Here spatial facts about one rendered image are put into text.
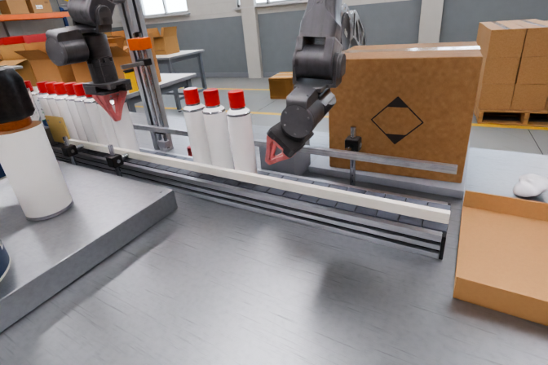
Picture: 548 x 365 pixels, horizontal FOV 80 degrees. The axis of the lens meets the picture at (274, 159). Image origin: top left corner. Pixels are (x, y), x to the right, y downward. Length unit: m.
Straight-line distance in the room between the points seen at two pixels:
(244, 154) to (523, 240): 0.54
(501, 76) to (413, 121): 3.18
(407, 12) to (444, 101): 5.36
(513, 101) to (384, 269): 3.51
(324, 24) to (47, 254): 0.61
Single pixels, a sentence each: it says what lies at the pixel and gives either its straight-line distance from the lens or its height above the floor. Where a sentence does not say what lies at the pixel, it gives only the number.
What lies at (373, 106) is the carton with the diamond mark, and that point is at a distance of 0.78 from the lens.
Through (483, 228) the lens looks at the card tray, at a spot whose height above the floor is 0.83.
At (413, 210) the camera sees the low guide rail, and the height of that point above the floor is 0.91.
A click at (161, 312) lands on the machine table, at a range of 0.57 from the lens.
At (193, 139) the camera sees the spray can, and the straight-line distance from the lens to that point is 0.80.
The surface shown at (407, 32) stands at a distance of 6.11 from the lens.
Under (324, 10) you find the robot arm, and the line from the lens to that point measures 0.59.
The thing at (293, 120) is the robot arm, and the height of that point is 1.07.
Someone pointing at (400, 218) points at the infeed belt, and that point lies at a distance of 0.62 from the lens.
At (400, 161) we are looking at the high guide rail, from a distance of 0.64.
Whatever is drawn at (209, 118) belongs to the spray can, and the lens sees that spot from 0.74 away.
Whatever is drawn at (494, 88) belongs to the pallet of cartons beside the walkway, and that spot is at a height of 0.35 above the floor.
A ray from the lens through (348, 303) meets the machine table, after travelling 0.54.
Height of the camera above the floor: 1.23
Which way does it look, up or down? 24 degrees down
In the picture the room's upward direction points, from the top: 5 degrees counter-clockwise
